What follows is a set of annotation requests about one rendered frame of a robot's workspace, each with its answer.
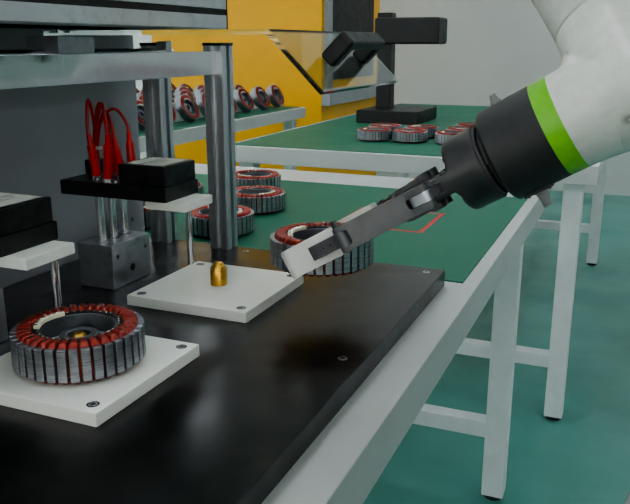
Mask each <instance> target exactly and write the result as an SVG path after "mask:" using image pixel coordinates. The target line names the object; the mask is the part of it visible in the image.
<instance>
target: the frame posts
mask: <svg viewBox="0 0 630 504"><path fill-rule="evenodd" d="M202 45H203V51H216V62H217V74H216V75H204V91H205V118H206V144H207V171H208V194H210V195H212V203H211V204H209V224H210V248H212V249H218V248H221V249H222V250H230V249H232V247H236V246H238V228H237V192H236V156H235V120H234V84H233V48H232V45H233V43H202ZM142 87H143V104H144V121H145V138H146V155H147V157H163V158H175V149H174V128H173V108H172V87H171V78H160V79H146V80H142ZM150 223H151V240H152V242H159V241H162V243H170V242H172V240H178V239H179V230H178V212H171V211H161V210H151V209H150Z"/></svg>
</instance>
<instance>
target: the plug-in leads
mask: <svg viewBox="0 0 630 504"><path fill-rule="evenodd" d="M89 108H90V112H91V118H92V124H93V140H92V137H91V134H90V130H89ZM101 109H102V113H101V115H100V111H101ZM113 110H114V111H116V112H117V113H118V114H119V115H120V116H121V117H122V119H123V121H124V123H125V126H126V130H127V132H126V136H127V142H126V154H127V162H129V161H134V160H136V157H135V149H134V142H132V137H131V132H130V128H129V125H128V122H127V120H126V118H125V116H124V115H123V114H122V112H121V111H120V110H119V109H117V108H114V107H112V108H109V109H108V110H105V106H104V103H103V102H98V103H97V105H96V108H95V113H94V111H93V107H92V103H91V100H90V99H86V104H85V122H86V133H87V134H86V137H87V143H88V144H87V150H88V156H89V159H86V160H85V171H86V174H92V175H91V179H92V180H94V177H101V179H102V182H104V183H111V182H112V180H115V178H113V176H116V179H117V180H119V171H118V164H121V163H124V162H123V157H122V153H121V148H120V147H119V145H118V142H117V139H116V137H115V131H114V126H113V122H112V119H111V116H110V114H109V112H111V111H113ZM99 117H100V119H99ZM103 121H104V128H105V140H104V145H103V146H101V145H99V141H100V131H101V125H102V123H103ZM110 128H111V129H110ZM111 133H112V134H111ZM101 149H103V158H100V155H99V150H101ZM102 173H103V174H104V177H103V175H102Z"/></svg>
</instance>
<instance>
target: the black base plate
mask: <svg viewBox="0 0 630 504"><path fill-rule="evenodd" d="M149 248H150V265H151V273H150V274H148V275H146V276H144V277H142V278H140V279H137V280H135V281H133V282H131V283H129V284H127V285H124V286H122V287H120V288H118V289H116V290H111V289H104V288H97V287H91V286H84V285H81V277H80V265H79V260H76V261H73V262H71V263H68V264H65V265H63V266H60V267H59V272H60V283H61V294H62V305H63V306H66V307H67V308H68V307H69V305H71V304H75V305H76V306H77V309H78V305H79V304H81V303H84V304H86V305H88V304H89V303H94V304H96V305H97V304H98V303H103V304H104V305H106V304H112V305H119V306H120V307H121V306H123V307H126V308H128V309H131V310H132V311H135V312H137V313H139V314H140V315H141V316H142V317H143V319H144V326H145V335H147V336H153V337H159V338H165V339H170V340H176V341H182V342H188V343H194V344H199V354H200V355H199V356H198V357H197V358H196V359H194V360H193V361H191V362H190V363H188V364H187V365H185V366H184V367H183V368H181V369H180V370H178V371H177V372H175V373H174V374H173V375H171V376H170V377H168V378H167V379H165V380H164V381H163V382H161V383H160V384H158V385H157V386H155V387H154V388H152V389H151V390H150V391H148V392H147V393H145V394H144V395H142V396H141V397H140V398H138V399H137V400H135V401H134V402H132V403H131V404H130V405H128V406H127V407H125V408H124V409H122V410H121V411H120V412H118V413H117V414H115V415H114V416H112V417H111V418H109V419H108V420H107V421H105V422H104V423H102V424H101V425H99V426H98V427H93V426H89V425H84V424H80V423H76V422H71V421H67V420H63V419H58V418H54V417H50V416H46V415H41V414H37V413H33V412H28V411H24V410H20V409H15V408H11V407H7V406H3V405H0V504H262V502H263V501H264V500H265V499H266V498H267V496H268V495H269V494H270V493H271V492H272V490H273V489H274V488H275V487H276V486H277V485H278V483H279V482H280V481H281V480H282V479H283V477H284V476H285V475H286V474H287V473H288V471H289V470H290V469H291V468H292V467H293V465H294V464H295V463H296V462H297V461H298V459H299V458H300V457H301V456H302V455H303V453H304V452H305V451H306V450H307V449H308V448H309V446H310V445H311V444H312V443H313V442H314V440H315V439H316V438H317V437H318V436H319V434H320V433H321V432H322V431H323V430H324V428H325V427H326V426H327V425H328V424H329V422H330V421H331V420H332V419H333V418H334V416H335V415H336V414H337V413H338V412H339V411H340V409H341V408H342V407H343V406H344V405H345V403H346V402H347V401H348V400H349V399H350V397H351V396H352V395H353V394H354V393H355V391H356V390H357V389H358V388H359V387H360V385H361V384H362V383H363V382H364V381H365V379H366V378H367V377H368V376H369V375H370V374H371V372H372V371H373V370H374V369H375V368H376V366H377V365H378V364H379V363H380V362H381V360H382V359H383V358H384V357H385V356H386V354H387V353H388V352H389V351H390V350H391V348H392V347H393V346H394V345H395V344H396V342H397V341H398V340H399V339H400V338H401V337H402V335H403V334H404V333H405V332H406V331H407V329H408V328H409V327H410V326H411V325H412V323H413V322H414V321H415V320H416V319H417V317H418V316H419V315H420V314H421V313H422V311H423V310H424V309H425V308H426V307H427V305H428V304H429V303H430V302H431V301H432V300H433V298H434V297H435V296H436V295H437V294H438V292H439V291H440V290H441V289H442V288H443V286H444V281H445V270H440V269H432V268H423V267H414V266H405V265H396V264H387V263H379V262H373V263H372V264H371V265H370V266H369V267H367V268H365V269H363V270H361V271H359V272H356V273H355V272H354V273H352V274H346V275H341V274H340V275H339V276H333V275H331V276H330V277H326V276H325V274H323V276H322V277H318V276H317V275H316V274H315V276H314V277H310V276H309V275H307V276H304V283H303V284H302V285H300V286H299V287H297V288H296V289H294V290H293V291H292V292H290V293H289V294H287V295H286V296H284V297H283V298H282V299H280V300H279V301H277V302H276V303H274V304H273V305H272V306H270V307H269V308H267V309H266V310H264V311H263V312H261V313H260V314H259V315H257V316H256V317H254V318H253V319H251V320H250V321H249V322H247V323H241V322H235V321H228V320H222V319H216V318H209V317H203V316H196V315H190V314H183V313H177V312H170V311H164V310H158V309H151V308H145V307H138V306H132V305H128V304H127V295H128V294H130V293H132V292H134V291H137V290H139V289H141V288H143V287H145V286H147V285H149V284H151V283H153V282H155V281H157V280H159V279H161V278H163V277H165V276H168V275H170V274H172V273H174V272H176V271H178V270H180V269H182V268H184V267H186V266H188V256H187V241H184V240H172V242H170V243H162V241H159V242H152V240H151V237H149ZM193 249H194V262H196V261H201V262H209V263H214V262H215V261H222V262H223V263H224V264H225V265H233V266H241V267H249V268H257V269H266V270H274V271H282V272H284V271H283V270H280V269H278V268H276V267H274V266H273V265H272V264H271V262H270V250H264V249H255V248H246V247H237V246H236V247H232V249H230V250H222V249H221V248H218V249H212V248H210V243H202V242H193ZM3 294H4V302H5V311H6V320H7V329H8V337H9V333H10V330H12V328H13V327H14V326H16V324H17V323H19V322H22V320H23V319H25V318H27V317H28V316H30V315H34V314H35V313H37V312H40V313H41V312H42V311H43V310H50V309H51V308H54V301H53V291H52V280H51V270H50V271H47V272H44V273H42V274H39V275H37V276H34V277H31V278H29V279H26V280H23V281H21V282H18V283H15V284H13V285H10V286H8V287H5V288H3Z"/></svg>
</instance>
